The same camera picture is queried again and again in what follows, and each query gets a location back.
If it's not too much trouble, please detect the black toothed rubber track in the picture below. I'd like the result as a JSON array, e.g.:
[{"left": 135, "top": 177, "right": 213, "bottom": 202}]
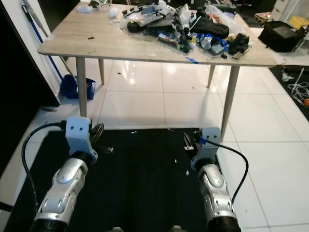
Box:
[{"left": 193, "top": 17, "right": 230, "bottom": 38}]

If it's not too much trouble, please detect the blue dustpan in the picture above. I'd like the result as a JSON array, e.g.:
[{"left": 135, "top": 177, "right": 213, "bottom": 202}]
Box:
[{"left": 59, "top": 75, "right": 96, "bottom": 101}]

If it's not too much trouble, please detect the black floor rug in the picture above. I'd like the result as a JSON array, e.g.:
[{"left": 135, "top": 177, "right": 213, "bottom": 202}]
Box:
[{"left": 5, "top": 128, "right": 223, "bottom": 232}]

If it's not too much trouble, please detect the light wooden table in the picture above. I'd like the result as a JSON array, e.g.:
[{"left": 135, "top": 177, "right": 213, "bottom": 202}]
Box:
[{"left": 38, "top": 2, "right": 278, "bottom": 138}]

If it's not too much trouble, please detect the grey motor with blue tape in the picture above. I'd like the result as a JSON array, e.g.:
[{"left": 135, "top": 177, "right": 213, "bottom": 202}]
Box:
[{"left": 198, "top": 34, "right": 227, "bottom": 55}]

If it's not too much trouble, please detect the green red white carton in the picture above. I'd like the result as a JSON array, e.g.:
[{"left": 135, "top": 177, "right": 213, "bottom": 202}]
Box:
[{"left": 157, "top": 35, "right": 179, "bottom": 46}]

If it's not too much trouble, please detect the black plastic gadget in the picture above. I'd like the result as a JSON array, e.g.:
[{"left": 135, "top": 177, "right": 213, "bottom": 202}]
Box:
[{"left": 227, "top": 33, "right": 252, "bottom": 59}]

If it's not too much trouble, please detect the black flat rubber pad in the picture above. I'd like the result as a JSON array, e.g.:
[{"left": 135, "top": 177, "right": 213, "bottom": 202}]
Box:
[{"left": 127, "top": 22, "right": 169, "bottom": 33}]

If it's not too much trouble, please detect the white power strip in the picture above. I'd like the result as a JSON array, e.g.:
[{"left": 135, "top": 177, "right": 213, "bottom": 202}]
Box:
[{"left": 77, "top": 5, "right": 93, "bottom": 14}]

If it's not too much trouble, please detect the clear bubble wrap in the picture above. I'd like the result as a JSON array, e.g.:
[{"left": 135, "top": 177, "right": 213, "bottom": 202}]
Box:
[{"left": 205, "top": 4, "right": 247, "bottom": 34}]

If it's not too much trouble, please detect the clear bag with red packet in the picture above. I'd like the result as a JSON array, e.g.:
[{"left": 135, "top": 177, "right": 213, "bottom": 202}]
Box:
[{"left": 133, "top": 7, "right": 174, "bottom": 26}]

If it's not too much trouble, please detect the black carry case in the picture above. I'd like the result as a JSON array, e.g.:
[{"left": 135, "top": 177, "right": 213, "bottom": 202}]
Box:
[{"left": 258, "top": 21, "right": 307, "bottom": 53}]

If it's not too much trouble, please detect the small wooden pallet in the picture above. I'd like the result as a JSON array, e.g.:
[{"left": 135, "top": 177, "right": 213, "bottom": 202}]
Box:
[{"left": 253, "top": 12, "right": 273, "bottom": 24}]

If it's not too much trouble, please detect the yellow box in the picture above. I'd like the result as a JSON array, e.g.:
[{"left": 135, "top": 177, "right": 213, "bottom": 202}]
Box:
[{"left": 288, "top": 16, "right": 309, "bottom": 29}]

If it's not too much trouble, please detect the white drawer cabinet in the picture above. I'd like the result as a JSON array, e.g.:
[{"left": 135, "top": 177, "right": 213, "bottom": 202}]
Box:
[{"left": 270, "top": 0, "right": 309, "bottom": 20}]

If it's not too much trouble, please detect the light blue left wrist camera mount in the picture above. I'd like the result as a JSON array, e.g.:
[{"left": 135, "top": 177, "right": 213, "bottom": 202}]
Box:
[{"left": 65, "top": 116, "right": 99, "bottom": 160}]

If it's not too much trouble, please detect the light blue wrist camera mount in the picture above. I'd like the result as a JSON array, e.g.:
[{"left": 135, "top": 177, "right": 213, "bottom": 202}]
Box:
[
  {"left": 190, "top": 127, "right": 222, "bottom": 170},
  {"left": 65, "top": 116, "right": 99, "bottom": 160}
]

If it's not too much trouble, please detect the light blue right wrist camera mount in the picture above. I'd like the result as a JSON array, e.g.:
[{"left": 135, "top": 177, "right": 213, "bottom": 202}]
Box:
[{"left": 190, "top": 127, "right": 222, "bottom": 170}]

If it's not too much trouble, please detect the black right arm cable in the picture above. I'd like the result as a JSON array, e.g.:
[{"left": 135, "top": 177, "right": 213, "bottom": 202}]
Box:
[{"left": 215, "top": 140, "right": 250, "bottom": 206}]

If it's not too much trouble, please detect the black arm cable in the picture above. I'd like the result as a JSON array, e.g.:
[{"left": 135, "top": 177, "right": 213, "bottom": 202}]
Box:
[
  {"left": 21, "top": 121, "right": 68, "bottom": 213},
  {"left": 215, "top": 140, "right": 250, "bottom": 206}
]

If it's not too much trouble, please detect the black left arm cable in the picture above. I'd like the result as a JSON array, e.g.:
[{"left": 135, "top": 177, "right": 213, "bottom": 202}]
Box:
[{"left": 21, "top": 121, "right": 68, "bottom": 213}]

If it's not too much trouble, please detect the blue handled mop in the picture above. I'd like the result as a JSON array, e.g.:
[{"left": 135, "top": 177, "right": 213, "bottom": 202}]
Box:
[{"left": 21, "top": 0, "right": 78, "bottom": 80}]

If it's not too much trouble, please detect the white cable bundle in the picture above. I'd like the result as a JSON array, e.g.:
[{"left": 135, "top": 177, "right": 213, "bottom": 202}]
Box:
[{"left": 287, "top": 68, "right": 309, "bottom": 109}]

